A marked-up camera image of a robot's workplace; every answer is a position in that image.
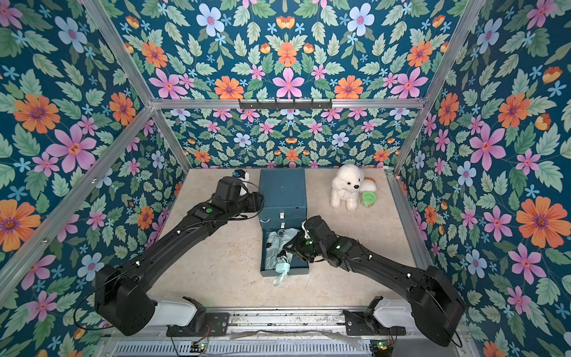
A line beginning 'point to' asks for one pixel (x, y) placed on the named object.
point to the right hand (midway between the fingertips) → (283, 248)
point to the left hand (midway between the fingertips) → (260, 195)
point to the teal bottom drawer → (298, 265)
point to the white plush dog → (346, 187)
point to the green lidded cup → (368, 198)
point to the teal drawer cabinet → (282, 201)
